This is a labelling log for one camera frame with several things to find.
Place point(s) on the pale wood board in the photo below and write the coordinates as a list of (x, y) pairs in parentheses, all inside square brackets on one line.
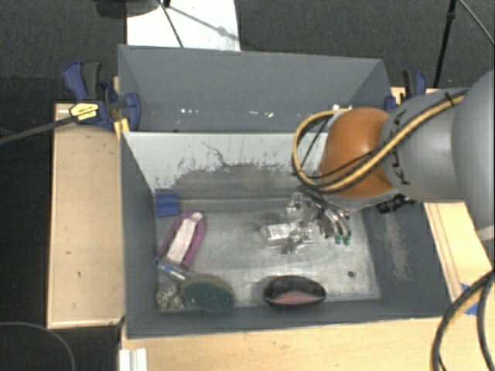
[(87, 226)]

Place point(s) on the speckled white lump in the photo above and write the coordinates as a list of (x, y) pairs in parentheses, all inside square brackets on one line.
[(167, 297)]

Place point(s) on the grey metal bin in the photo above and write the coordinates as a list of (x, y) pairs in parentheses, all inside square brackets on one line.
[(239, 91)]

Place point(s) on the blue and silver tool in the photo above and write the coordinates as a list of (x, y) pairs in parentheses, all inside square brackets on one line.
[(170, 271)]

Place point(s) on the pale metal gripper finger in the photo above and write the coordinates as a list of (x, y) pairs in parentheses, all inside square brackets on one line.
[(279, 235), (303, 238)]

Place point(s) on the black cylinder on white bracket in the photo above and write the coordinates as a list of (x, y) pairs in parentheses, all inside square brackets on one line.
[(390, 206)]

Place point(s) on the purple and white pouch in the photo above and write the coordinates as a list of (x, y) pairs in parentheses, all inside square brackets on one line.
[(185, 238)]

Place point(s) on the blue sponge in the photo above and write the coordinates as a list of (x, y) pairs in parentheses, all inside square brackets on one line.
[(167, 204)]

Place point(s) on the dark green round scouring pad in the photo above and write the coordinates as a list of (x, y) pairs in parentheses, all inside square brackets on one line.
[(209, 294)]

